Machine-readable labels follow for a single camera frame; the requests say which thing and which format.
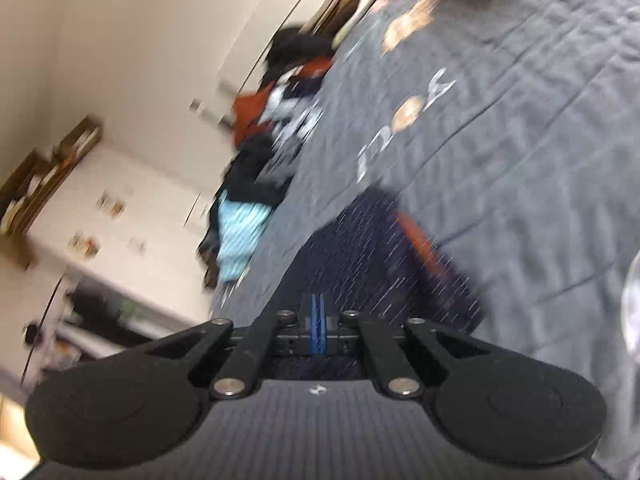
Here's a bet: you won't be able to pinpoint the pile of unfolded clothes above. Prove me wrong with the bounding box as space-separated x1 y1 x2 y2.
232 57 333 146

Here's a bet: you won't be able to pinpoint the teal zigzag cloth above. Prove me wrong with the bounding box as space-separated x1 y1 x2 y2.
207 190 273 283

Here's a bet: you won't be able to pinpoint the grey-blue crumpled clothes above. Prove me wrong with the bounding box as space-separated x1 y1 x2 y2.
257 80 326 171

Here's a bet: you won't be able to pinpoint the navy patterned sweater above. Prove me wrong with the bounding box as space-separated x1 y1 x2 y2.
272 187 486 381

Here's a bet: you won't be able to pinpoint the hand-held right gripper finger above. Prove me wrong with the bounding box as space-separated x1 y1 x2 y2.
137 294 317 400
316 294 493 396

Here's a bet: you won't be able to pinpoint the brown storage boxes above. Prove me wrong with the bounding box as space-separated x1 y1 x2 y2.
0 115 103 268

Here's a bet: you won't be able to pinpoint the black crumpled clothes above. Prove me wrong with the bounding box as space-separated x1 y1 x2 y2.
220 132 301 206

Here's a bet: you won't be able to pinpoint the grey quilted bedspread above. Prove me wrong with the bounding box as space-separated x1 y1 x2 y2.
210 0 640 461

